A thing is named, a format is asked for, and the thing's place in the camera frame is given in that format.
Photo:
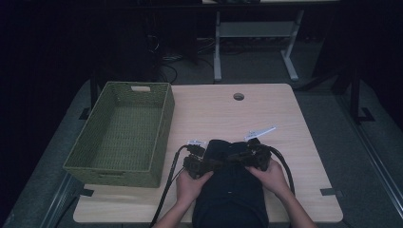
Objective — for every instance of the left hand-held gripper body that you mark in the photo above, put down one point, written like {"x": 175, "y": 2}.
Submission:
{"x": 194, "y": 166}

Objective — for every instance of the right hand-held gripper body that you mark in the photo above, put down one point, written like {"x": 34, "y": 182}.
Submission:
{"x": 258, "y": 158}

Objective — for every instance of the dark navy printed t-shirt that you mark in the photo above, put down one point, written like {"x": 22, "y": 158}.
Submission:
{"x": 231, "y": 196}

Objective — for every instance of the green woven basket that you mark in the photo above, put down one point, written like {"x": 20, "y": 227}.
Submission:
{"x": 133, "y": 133}

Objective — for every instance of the person's left hand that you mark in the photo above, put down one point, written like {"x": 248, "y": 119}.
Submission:
{"x": 190, "y": 186}

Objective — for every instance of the person's right hand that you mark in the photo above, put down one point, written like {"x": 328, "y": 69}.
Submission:
{"x": 271, "y": 180}

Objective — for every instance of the black tape strip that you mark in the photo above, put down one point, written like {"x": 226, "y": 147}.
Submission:
{"x": 86, "y": 192}
{"x": 331, "y": 192}

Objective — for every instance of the grey metal desk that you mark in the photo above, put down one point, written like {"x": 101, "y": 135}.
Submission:
{"x": 256, "y": 29}

